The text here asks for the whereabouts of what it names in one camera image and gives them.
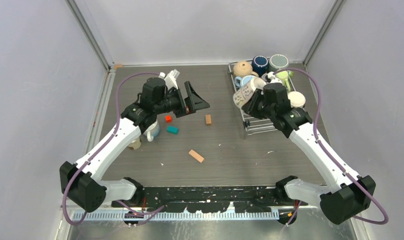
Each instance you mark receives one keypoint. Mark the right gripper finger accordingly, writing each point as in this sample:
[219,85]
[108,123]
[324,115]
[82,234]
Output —
[262,114]
[254,105]

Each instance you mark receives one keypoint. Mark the beige brown cup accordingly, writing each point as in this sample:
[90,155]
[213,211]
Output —
[135,144]

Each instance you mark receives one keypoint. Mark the white fluted bowl cup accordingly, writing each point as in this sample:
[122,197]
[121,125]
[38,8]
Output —
[297,99]

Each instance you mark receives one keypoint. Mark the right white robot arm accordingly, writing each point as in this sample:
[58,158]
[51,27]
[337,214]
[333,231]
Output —
[345,193]

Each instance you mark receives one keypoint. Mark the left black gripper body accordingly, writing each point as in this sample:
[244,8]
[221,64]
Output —
[169,104]

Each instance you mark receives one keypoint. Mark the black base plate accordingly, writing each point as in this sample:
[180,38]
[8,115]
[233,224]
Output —
[209,199]

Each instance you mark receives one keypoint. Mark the long light wooden block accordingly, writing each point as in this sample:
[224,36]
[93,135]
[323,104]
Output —
[196,156]

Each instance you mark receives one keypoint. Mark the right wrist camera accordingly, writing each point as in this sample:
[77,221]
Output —
[270,78]

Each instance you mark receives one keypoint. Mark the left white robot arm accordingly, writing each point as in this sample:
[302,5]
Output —
[82,181]

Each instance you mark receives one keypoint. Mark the light blue mug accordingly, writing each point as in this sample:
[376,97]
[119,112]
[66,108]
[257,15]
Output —
[241,81]

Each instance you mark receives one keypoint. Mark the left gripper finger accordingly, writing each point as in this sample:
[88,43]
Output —
[185,106]
[199,102]

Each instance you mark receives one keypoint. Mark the teal block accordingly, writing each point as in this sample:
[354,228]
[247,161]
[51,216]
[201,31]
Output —
[172,130]

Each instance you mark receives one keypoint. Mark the wire dish rack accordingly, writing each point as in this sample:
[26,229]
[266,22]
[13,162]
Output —
[253,125]

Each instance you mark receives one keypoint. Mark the navy blue mug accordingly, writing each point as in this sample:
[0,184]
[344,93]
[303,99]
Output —
[260,64]

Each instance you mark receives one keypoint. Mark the small brown wooden block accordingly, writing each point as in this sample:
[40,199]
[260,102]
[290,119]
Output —
[208,120]

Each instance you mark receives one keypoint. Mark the red cube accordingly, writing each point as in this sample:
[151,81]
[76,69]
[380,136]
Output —
[168,119]

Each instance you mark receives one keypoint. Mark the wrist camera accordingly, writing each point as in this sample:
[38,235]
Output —
[270,78]
[170,79]

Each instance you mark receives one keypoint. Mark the light green mug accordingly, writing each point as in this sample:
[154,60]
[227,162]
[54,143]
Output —
[283,76]

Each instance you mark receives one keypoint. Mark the blue white gradient mug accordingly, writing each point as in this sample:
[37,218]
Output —
[152,131]

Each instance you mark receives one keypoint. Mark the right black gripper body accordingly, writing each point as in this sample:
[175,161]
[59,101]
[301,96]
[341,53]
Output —
[263,107]

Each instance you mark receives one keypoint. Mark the grey patterned mug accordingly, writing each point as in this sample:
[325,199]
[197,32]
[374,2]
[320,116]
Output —
[277,62]

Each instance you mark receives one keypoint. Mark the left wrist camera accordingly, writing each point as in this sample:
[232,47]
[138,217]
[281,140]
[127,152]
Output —
[170,79]

